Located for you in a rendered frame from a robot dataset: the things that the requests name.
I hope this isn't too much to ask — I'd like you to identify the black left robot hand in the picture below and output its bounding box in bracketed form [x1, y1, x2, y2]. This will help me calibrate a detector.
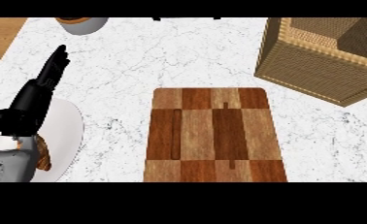
[0, 44, 70, 138]

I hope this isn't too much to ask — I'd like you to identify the checkered wooden cutting board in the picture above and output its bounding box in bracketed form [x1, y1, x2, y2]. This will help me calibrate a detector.
[141, 86, 289, 183]

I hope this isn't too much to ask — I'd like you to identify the brown wicker basket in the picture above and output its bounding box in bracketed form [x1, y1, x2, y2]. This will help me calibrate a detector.
[251, 16, 367, 108]

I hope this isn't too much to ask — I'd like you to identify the white plate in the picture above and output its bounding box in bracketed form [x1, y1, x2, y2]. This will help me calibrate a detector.
[0, 97, 85, 183]

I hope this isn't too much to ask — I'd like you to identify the brown wooden surface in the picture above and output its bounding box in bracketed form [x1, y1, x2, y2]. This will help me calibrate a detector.
[0, 16, 28, 60]

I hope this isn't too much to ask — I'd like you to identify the brown pastry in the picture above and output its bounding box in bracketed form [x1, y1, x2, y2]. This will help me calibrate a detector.
[32, 134, 53, 172]

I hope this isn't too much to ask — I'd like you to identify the grey cup with brown top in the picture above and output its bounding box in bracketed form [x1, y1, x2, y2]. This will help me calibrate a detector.
[54, 16, 110, 37]

